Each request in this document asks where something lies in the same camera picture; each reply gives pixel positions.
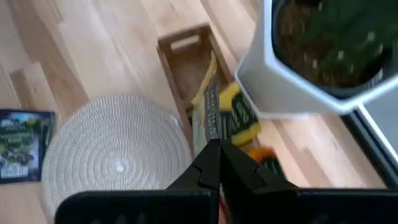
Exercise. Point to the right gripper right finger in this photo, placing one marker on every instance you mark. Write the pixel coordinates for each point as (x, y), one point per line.
(295, 207)

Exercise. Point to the green yellow lemon tea bag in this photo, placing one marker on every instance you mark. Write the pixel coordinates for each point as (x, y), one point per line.
(211, 115)
(239, 118)

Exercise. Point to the green cactus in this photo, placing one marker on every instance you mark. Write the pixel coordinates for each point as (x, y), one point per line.
(342, 28)

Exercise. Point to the white hexagonal plant pot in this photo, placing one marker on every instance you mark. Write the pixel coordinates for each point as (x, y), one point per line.
(264, 77)

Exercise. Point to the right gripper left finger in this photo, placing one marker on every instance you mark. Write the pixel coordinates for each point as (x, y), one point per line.
(155, 207)

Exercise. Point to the blue blackcurrant tea bag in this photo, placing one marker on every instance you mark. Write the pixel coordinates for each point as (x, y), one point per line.
(21, 146)

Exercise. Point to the brown wooden compartment tray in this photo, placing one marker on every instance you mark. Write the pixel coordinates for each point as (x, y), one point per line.
(186, 71)

